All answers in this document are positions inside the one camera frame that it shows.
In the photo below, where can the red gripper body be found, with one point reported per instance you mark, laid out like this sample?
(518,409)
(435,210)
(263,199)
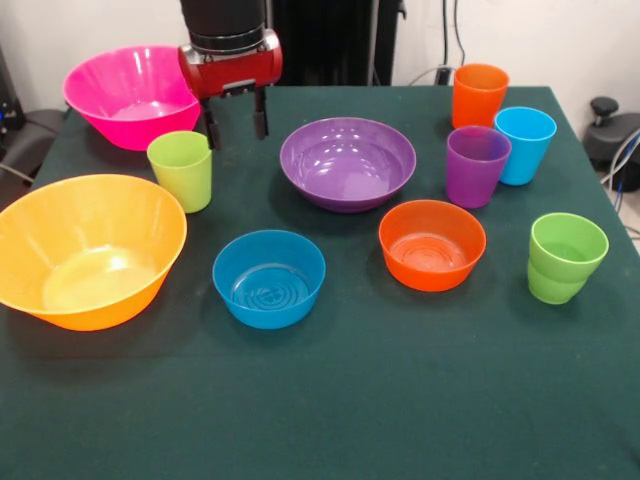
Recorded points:
(230,72)

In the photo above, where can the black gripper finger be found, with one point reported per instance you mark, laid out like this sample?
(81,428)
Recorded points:
(260,117)
(213,131)

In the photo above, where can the lime yellow cup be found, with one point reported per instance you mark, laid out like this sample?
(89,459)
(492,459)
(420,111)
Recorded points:
(185,185)

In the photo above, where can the black computer tower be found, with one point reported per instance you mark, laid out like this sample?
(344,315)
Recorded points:
(7,100)

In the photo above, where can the purple bowl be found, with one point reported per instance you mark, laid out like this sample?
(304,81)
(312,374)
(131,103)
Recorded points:
(350,165)

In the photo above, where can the large pink bowl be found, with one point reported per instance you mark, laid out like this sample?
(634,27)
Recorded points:
(100,85)

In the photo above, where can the large orange yellow bowl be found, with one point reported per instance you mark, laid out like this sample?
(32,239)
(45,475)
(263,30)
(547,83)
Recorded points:
(75,215)

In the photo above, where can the black power adapter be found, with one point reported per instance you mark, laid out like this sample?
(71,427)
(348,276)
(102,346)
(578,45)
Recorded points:
(443,75)

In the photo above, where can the small blue bowl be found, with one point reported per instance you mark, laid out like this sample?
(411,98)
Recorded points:
(270,312)

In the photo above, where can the orange cup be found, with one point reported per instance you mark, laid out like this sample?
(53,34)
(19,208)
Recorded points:
(475,107)

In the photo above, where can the purple cup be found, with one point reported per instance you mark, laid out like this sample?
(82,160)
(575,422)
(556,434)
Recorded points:
(472,185)

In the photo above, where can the small orange bowl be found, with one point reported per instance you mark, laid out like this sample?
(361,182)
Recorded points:
(430,280)

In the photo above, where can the blue cup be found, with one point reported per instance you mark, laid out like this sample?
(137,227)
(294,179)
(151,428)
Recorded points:
(530,150)

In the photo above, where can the dark green tablecloth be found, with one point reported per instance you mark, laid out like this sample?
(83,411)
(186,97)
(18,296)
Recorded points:
(350,400)

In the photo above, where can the green cup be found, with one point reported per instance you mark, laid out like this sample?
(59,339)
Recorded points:
(555,290)
(570,235)

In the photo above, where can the black equipment with knob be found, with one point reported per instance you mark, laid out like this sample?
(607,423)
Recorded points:
(612,135)

